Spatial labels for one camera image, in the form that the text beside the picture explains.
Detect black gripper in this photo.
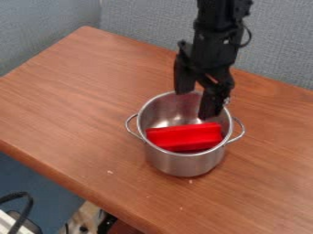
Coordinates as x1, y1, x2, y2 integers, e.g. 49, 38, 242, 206
174, 23, 245, 120

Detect black cable loop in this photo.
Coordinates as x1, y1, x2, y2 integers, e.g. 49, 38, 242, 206
0, 191, 35, 234

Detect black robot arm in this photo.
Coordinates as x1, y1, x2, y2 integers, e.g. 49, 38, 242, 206
174, 0, 253, 120

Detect red block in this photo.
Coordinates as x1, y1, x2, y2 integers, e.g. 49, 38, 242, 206
146, 122, 222, 152

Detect beige clutter under table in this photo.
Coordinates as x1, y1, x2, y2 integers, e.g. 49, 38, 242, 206
64, 200, 118, 234

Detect white box under table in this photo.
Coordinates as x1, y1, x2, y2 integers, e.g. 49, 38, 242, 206
0, 208, 44, 234

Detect stainless steel pot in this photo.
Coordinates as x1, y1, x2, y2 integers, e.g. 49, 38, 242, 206
126, 91, 243, 177

